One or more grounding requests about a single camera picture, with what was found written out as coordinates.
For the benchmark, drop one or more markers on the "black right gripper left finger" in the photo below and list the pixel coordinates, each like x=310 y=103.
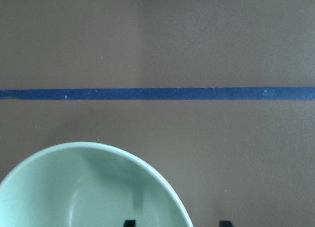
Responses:
x=130 y=223

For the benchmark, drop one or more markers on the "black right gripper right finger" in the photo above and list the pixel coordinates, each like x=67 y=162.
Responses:
x=225 y=224

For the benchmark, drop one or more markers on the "green ceramic bowl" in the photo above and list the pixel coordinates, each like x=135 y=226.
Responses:
x=86 y=184

